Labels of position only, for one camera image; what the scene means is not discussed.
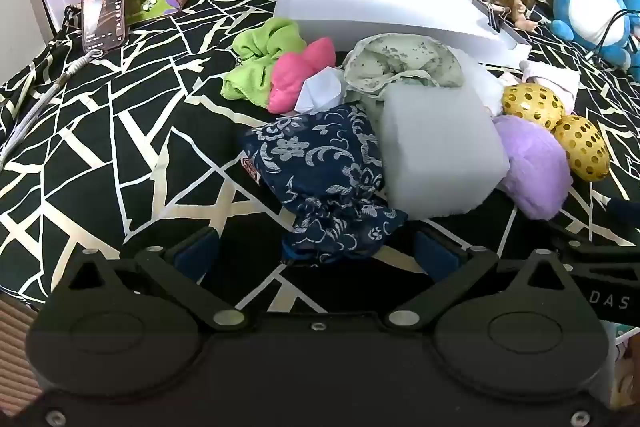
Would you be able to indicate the pale floral cloth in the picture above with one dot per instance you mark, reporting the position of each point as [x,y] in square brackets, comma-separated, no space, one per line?
[400,57]

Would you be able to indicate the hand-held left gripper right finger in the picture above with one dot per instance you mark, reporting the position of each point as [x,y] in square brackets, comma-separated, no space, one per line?
[435,257]

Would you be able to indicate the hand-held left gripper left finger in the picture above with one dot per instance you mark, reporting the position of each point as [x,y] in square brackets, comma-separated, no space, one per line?
[197,252]

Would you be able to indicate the blue white cat plush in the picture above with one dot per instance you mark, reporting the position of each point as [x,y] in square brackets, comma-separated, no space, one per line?
[634,7]

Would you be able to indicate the white shallow cardboard box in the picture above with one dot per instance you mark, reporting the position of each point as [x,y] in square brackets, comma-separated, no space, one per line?
[350,17]

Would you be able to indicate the brown striped cloth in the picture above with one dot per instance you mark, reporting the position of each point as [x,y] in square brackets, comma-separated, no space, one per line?
[15,347]

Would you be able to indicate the blue round plush toy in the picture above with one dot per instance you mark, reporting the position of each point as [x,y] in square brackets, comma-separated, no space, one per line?
[590,7]

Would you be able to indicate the white tissue cloth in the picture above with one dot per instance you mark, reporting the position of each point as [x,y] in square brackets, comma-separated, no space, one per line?
[320,89]

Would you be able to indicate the navy floral cloth pouch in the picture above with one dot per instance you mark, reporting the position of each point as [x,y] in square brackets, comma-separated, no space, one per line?
[320,157]

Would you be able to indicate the green towel cloth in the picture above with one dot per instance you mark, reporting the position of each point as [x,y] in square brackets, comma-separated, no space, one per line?
[260,47]

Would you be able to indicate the black binder clip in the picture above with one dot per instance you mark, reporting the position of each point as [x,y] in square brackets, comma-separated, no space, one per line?
[495,24]

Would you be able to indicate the pale pink cloth roll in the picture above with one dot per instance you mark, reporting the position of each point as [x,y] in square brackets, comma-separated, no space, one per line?
[555,79]

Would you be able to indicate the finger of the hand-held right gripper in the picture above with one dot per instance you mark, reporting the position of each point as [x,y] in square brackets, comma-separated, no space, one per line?
[590,247]

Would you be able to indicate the grey foam block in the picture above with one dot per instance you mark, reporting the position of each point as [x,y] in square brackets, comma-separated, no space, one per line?
[440,147]

